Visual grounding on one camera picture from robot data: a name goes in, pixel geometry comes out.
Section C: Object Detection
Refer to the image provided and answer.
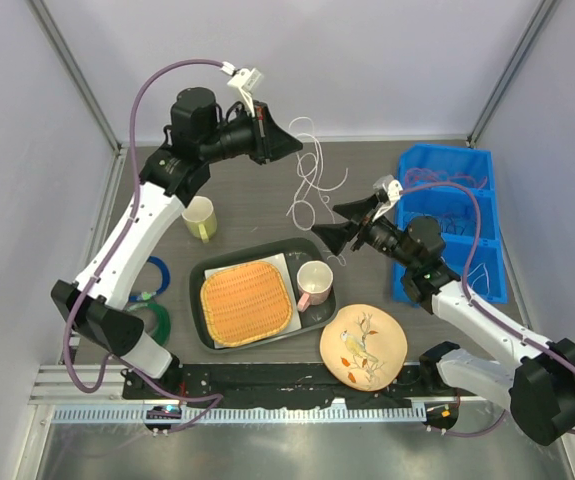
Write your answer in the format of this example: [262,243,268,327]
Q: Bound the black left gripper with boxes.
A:
[200,100,303,165]

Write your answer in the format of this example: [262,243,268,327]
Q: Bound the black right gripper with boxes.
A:
[314,193,418,270]

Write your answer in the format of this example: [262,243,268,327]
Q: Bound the white thin cable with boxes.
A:
[285,116,492,291]

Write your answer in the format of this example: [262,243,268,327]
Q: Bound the orange thin cable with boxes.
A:
[404,167,489,226]

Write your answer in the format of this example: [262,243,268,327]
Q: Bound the purple thin cable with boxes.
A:
[431,212,473,236]

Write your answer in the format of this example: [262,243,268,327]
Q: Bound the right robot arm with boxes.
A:
[312,194,575,446]

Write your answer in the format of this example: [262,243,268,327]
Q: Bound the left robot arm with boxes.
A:
[51,87,303,399]

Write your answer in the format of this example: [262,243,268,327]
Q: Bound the pink ceramic mug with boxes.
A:
[296,260,334,312]

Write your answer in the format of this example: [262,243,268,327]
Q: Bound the yellow ceramic mug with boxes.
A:
[182,196,218,243]

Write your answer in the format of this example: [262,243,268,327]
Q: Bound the blue plastic compartment bin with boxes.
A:
[393,144,508,304]

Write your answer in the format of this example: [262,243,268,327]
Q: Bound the bird pattern ceramic plate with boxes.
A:
[319,304,408,392]

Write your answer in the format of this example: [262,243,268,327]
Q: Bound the orange woven basket mat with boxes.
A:
[199,260,294,347]

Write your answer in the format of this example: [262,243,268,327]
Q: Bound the blue tape roll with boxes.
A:
[128,256,171,303]

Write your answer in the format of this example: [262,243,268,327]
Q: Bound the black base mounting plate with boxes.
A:
[121,363,481,409]

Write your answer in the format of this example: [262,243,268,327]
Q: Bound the green tape roll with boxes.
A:
[125,301,171,346]

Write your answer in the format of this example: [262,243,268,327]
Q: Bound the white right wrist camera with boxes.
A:
[373,175,403,221]

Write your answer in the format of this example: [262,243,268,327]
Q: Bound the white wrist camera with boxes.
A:
[373,175,403,221]
[220,62,264,117]

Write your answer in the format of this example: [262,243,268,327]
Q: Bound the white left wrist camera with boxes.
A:
[220,62,264,117]

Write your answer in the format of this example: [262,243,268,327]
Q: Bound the aluminium front rail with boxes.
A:
[29,360,575,426]

